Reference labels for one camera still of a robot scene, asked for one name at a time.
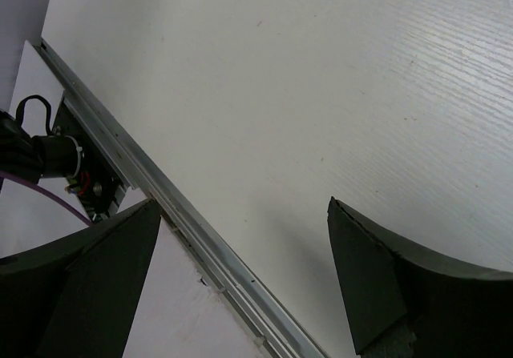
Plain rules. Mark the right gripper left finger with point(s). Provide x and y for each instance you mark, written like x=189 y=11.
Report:
x=77 y=296

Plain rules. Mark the aluminium table edge rail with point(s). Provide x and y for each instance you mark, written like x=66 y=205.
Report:
x=264 y=319

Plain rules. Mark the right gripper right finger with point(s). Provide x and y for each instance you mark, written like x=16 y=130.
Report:
x=405 y=300

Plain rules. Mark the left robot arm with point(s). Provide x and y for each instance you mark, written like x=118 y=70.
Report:
x=31 y=158

